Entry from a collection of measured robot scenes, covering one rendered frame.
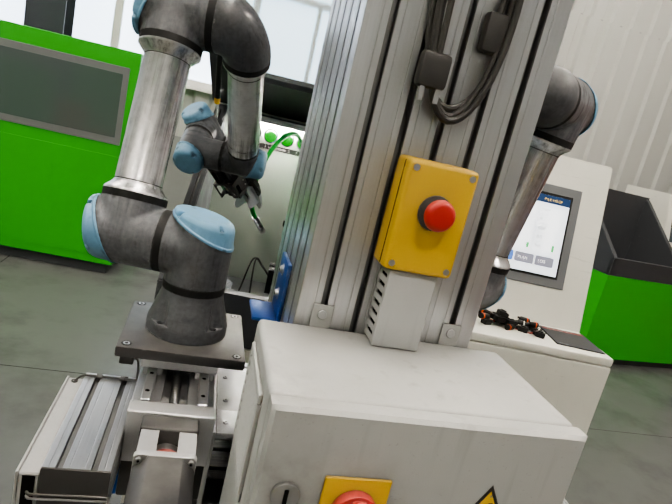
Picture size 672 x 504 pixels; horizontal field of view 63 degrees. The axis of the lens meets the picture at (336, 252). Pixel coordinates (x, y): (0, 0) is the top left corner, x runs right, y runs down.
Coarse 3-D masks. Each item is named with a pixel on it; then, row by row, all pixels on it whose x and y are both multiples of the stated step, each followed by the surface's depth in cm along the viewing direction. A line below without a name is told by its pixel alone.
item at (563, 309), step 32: (576, 160) 191; (576, 224) 191; (576, 256) 192; (512, 288) 189; (544, 288) 190; (576, 288) 192; (544, 320) 190; (576, 320) 192; (512, 352) 168; (544, 384) 171; (576, 384) 172; (576, 416) 175
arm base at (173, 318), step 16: (176, 288) 99; (224, 288) 104; (160, 304) 101; (176, 304) 99; (192, 304) 99; (208, 304) 101; (224, 304) 107; (160, 320) 101; (176, 320) 99; (192, 320) 99; (208, 320) 101; (224, 320) 105; (160, 336) 100; (176, 336) 99; (192, 336) 99; (208, 336) 101; (224, 336) 107
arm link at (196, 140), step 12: (192, 132) 135; (204, 132) 137; (180, 144) 133; (192, 144) 132; (204, 144) 134; (216, 144) 134; (180, 156) 132; (192, 156) 132; (204, 156) 134; (216, 156) 134; (180, 168) 134; (192, 168) 134; (216, 168) 136
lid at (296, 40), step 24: (264, 0) 148; (288, 0) 146; (312, 0) 145; (264, 24) 157; (288, 24) 155; (312, 24) 154; (288, 48) 166; (312, 48) 164; (288, 72) 177; (312, 72) 175; (264, 96) 190; (288, 96) 187
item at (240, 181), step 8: (216, 176) 151; (224, 176) 152; (232, 176) 153; (240, 176) 152; (216, 184) 153; (224, 184) 151; (232, 184) 150; (240, 184) 153; (224, 192) 155; (232, 192) 153; (240, 192) 153
